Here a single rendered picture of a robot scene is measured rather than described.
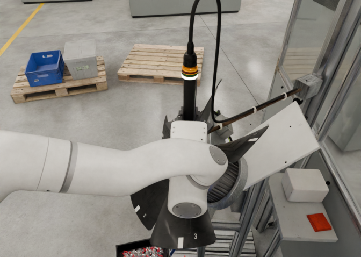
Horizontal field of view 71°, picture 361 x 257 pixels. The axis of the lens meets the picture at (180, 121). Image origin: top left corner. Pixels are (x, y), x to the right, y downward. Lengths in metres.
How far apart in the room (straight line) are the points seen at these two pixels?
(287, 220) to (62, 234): 1.71
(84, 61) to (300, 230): 3.09
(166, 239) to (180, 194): 0.39
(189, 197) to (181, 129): 0.22
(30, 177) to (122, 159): 0.14
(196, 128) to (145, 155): 0.23
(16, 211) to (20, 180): 2.22
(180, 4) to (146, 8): 0.77
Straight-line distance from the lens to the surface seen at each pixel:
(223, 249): 2.07
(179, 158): 0.46
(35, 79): 3.82
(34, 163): 0.44
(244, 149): 0.77
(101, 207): 2.38
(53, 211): 2.51
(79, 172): 0.45
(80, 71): 3.71
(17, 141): 0.45
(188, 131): 0.67
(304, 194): 1.37
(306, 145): 0.98
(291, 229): 1.33
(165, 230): 0.91
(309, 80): 1.21
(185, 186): 0.53
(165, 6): 6.29
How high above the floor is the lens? 1.97
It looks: 41 degrees down
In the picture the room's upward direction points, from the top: straight up
